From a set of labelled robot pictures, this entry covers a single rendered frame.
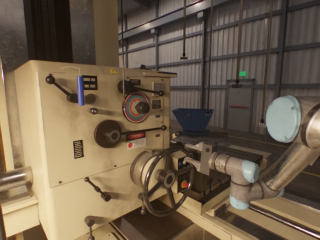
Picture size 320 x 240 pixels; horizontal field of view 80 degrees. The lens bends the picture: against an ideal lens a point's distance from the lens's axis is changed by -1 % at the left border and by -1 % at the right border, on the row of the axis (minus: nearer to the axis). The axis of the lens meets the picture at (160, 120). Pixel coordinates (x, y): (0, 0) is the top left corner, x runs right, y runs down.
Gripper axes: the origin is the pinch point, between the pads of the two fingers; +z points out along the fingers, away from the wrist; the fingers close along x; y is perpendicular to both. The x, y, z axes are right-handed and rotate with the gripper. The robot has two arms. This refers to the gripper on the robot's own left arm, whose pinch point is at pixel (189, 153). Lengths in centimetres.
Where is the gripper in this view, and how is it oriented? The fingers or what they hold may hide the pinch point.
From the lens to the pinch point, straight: 95.2
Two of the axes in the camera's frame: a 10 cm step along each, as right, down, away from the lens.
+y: -7.3, -0.1, -6.8
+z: -6.7, -1.2, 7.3
